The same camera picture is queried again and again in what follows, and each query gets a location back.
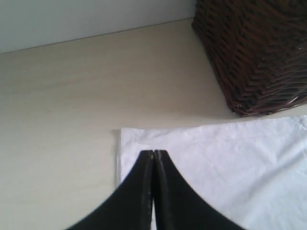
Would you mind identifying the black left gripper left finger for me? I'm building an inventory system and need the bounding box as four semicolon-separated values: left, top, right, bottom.
68;150;154;230

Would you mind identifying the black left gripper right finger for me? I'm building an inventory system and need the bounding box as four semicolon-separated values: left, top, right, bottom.
153;150;243;230

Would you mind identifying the white t-shirt with red logo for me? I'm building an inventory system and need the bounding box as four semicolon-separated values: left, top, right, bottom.
117;115;307;230

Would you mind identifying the dark brown wicker basket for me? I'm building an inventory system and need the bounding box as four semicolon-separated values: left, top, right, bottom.
191;0;307;117

